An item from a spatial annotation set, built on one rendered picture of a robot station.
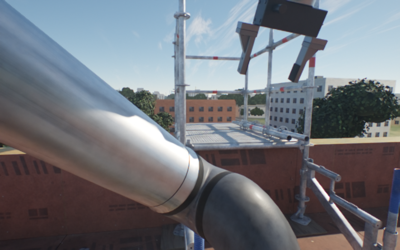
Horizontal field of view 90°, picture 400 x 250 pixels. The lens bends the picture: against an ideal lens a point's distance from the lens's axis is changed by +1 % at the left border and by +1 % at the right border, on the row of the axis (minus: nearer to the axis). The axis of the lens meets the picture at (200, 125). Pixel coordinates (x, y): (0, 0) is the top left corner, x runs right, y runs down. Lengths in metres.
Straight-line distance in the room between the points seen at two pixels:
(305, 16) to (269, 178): 1.71
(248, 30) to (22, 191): 2.02
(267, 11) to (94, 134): 0.37
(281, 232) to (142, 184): 0.19
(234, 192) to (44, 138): 0.23
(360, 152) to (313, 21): 2.16
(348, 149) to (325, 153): 0.25
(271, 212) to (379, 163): 2.50
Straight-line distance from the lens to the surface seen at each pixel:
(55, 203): 2.10
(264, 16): 0.46
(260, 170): 1.98
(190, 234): 1.21
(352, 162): 2.54
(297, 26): 0.49
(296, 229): 2.11
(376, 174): 2.79
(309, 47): 0.53
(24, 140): 0.24
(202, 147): 1.62
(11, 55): 0.22
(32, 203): 2.17
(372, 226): 1.67
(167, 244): 1.81
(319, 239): 2.11
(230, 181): 0.32
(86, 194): 1.98
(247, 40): 0.47
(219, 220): 0.30
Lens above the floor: 1.12
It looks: 7 degrees down
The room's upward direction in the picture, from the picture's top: straight up
